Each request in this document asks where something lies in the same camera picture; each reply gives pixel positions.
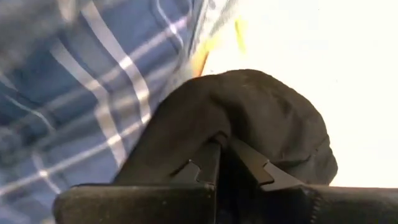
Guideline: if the blue plaid shirt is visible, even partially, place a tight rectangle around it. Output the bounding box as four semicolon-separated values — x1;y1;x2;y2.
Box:
0;0;220;224

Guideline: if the black garment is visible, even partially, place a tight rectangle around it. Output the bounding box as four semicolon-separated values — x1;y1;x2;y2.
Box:
111;68;339;188

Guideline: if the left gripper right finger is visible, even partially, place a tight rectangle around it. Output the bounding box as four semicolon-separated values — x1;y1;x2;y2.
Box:
229;138;398;224

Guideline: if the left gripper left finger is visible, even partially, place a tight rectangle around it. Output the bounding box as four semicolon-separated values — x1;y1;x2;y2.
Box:
52;136;223;224

